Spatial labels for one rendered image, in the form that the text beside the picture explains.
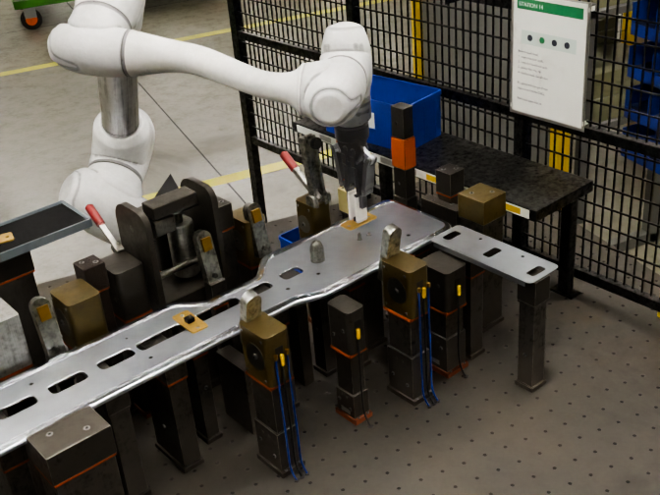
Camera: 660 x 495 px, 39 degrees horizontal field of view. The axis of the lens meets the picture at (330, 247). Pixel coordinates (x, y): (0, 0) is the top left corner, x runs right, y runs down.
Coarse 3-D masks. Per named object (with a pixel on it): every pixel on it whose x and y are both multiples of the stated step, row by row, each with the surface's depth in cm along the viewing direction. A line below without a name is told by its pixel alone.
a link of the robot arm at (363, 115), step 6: (366, 102) 194; (360, 108) 193; (366, 108) 194; (360, 114) 194; (366, 114) 195; (354, 120) 194; (360, 120) 195; (366, 120) 196; (342, 126) 197; (348, 126) 195; (354, 126) 196
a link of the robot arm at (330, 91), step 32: (128, 32) 196; (128, 64) 195; (160, 64) 195; (192, 64) 193; (224, 64) 187; (320, 64) 178; (352, 64) 180; (256, 96) 183; (288, 96) 179; (320, 96) 171; (352, 96) 173
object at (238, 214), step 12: (240, 216) 212; (264, 216) 212; (240, 228) 212; (240, 240) 214; (240, 252) 216; (252, 252) 213; (240, 264) 219; (252, 264) 214; (240, 276) 222; (252, 276) 217
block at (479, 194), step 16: (464, 192) 216; (480, 192) 215; (496, 192) 215; (464, 208) 217; (480, 208) 212; (496, 208) 215; (464, 224) 219; (480, 224) 214; (496, 224) 218; (496, 288) 226; (496, 304) 229; (496, 320) 231
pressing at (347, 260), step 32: (384, 224) 218; (416, 224) 217; (448, 224) 217; (288, 256) 208; (352, 256) 206; (320, 288) 195; (160, 320) 189; (224, 320) 187; (96, 352) 181; (160, 352) 179; (192, 352) 179; (0, 384) 173; (96, 384) 171; (128, 384) 171; (32, 416) 164; (64, 416) 164; (0, 448) 158
